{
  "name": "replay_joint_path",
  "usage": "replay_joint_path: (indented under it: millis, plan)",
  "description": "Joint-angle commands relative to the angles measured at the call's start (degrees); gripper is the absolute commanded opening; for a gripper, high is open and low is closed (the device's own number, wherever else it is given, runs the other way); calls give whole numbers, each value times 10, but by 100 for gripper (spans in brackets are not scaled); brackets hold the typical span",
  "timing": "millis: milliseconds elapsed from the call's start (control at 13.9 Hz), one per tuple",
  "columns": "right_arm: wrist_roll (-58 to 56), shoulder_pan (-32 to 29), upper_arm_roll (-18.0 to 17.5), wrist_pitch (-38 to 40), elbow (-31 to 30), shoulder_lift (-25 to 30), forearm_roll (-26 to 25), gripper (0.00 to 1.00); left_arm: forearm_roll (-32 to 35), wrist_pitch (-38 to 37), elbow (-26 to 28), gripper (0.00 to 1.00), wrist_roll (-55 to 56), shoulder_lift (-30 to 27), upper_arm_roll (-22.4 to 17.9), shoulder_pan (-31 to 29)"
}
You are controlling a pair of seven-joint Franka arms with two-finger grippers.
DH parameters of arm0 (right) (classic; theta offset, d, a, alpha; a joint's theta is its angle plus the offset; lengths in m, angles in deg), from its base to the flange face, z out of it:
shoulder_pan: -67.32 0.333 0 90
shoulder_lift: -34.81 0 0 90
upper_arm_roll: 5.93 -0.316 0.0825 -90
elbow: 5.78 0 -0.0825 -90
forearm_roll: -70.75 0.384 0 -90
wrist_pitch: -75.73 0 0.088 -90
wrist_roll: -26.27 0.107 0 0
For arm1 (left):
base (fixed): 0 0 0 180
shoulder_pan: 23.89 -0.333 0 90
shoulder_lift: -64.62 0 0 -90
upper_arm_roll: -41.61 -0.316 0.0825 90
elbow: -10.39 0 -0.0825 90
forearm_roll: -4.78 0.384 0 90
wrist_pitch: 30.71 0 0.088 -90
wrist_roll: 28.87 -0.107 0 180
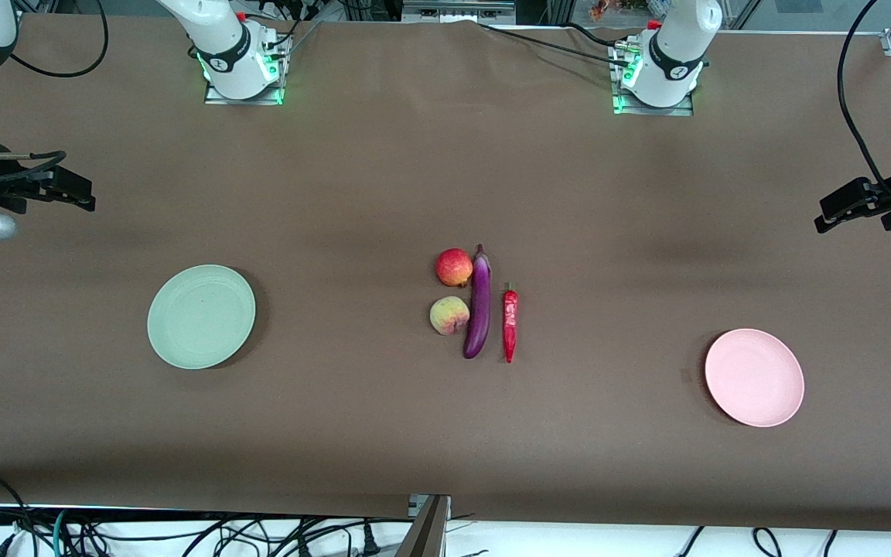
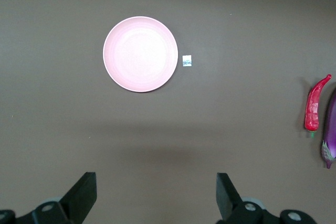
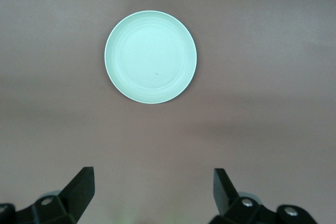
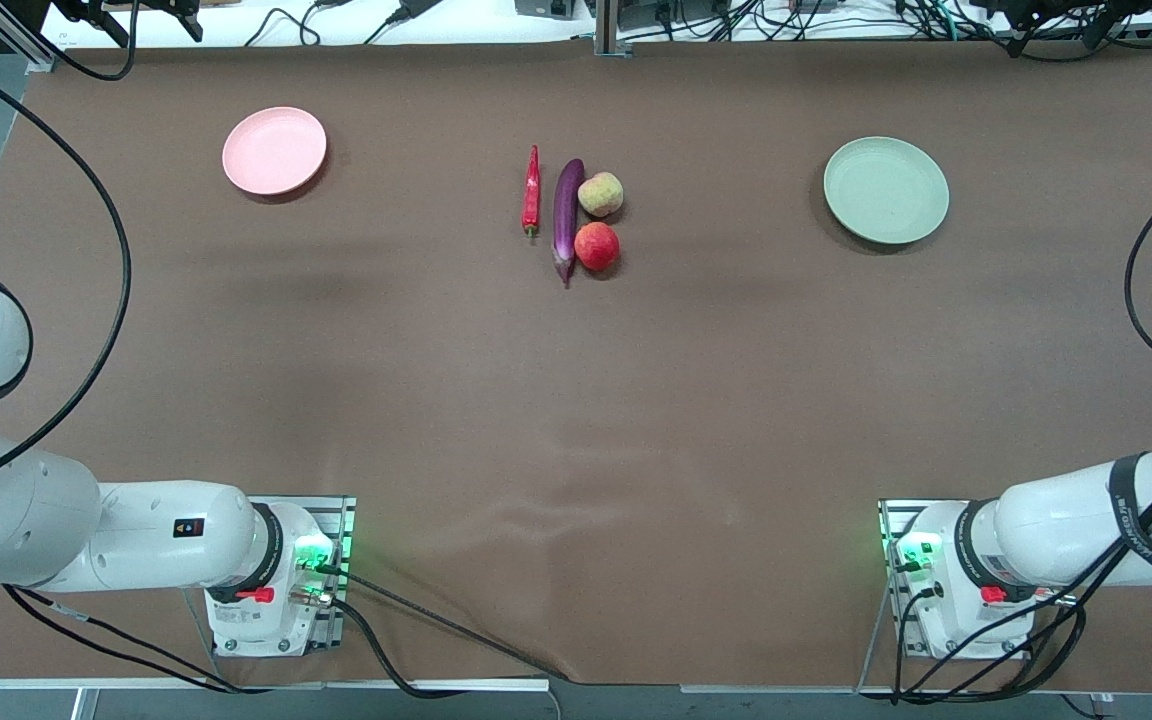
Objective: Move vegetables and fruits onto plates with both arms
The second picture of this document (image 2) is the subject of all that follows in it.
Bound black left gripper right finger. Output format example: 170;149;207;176
215;173;320;224

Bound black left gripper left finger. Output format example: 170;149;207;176
0;172;97;224

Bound long purple eggplant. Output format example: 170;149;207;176
321;87;336;169

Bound red chili pepper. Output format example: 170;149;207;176
303;73;332;138

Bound brown table cloth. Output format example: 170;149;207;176
0;0;336;224

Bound pink round plate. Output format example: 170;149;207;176
102;16;179;93

